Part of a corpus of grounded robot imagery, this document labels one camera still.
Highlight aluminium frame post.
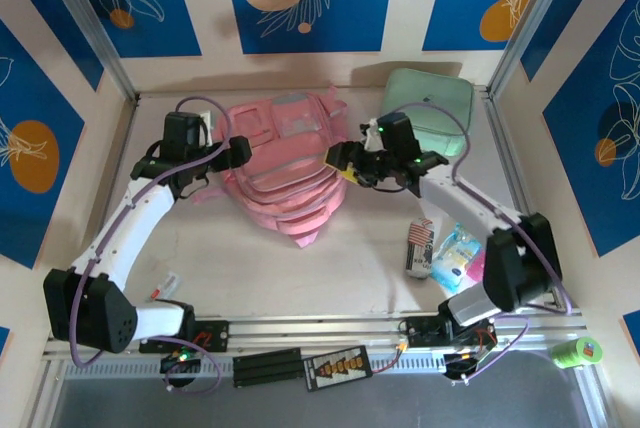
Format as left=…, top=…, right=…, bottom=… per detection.
left=487, top=0, right=581, bottom=99
left=37, top=0, right=140, bottom=102

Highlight aluminium front rail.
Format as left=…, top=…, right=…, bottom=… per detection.
left=42, top=307, right=589, bottom=364

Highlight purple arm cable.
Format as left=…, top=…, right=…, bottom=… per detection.
left=382, top=100, right=576, bottom=387
left=69, top=95, right=234, bottom=397

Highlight flag print packet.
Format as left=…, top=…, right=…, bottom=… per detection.
left=403, top=217, right=435, bottom=280

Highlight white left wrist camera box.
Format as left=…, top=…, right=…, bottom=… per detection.
left=198, top=110, right=215, bottom=148

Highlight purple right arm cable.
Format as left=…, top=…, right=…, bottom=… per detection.
left=382, top=100, right=576, bottom=387

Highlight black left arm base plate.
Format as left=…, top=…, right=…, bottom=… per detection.
left=138, top=320, right=231, bottom=354

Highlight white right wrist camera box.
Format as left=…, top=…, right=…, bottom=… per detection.
left=360, top=117, right=384, bottom=152

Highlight black ribbed block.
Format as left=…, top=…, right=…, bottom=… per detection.
left=232, top=347, right=306, bottom=389

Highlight small black controller board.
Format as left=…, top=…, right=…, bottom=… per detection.
left=443, top=352, right=489, bottom=380
left=159, top=349, right=201, bottom=375

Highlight mint green zip case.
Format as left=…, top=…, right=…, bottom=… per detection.
left=379, top=67, right=476, bottom=157

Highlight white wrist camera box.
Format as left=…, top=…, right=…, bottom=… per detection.
left=198, top=110, right=215, bottom=148
left=360, top=117, right=384, bottom=152

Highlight pink school backpack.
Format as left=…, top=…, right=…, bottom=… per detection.
left=192, top=87, right=351, bottom=250

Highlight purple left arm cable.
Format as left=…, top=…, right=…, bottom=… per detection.
left=69, top=95, right=234, bottom=397

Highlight aluminium side rail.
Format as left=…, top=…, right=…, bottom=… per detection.
left=482, top=90, right=559, bottom=309
left=74, top=95, right=141, bottom=319

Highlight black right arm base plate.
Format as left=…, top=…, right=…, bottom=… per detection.
left=404, top=315, right=496, bottom=349

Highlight black power distribution board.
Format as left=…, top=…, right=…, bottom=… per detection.
left=303, top=345, right=374, bottom=393

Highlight blue yellow tissue pack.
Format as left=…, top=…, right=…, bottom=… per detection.
left=429, top=222, right=484, bottom=295

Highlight grey slotted cable duct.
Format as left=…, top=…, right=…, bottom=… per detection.
left=62, top=350, right=584, bottom=382

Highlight small white red tube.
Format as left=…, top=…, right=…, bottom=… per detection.
left=149, top=271, right=181, bottom=299

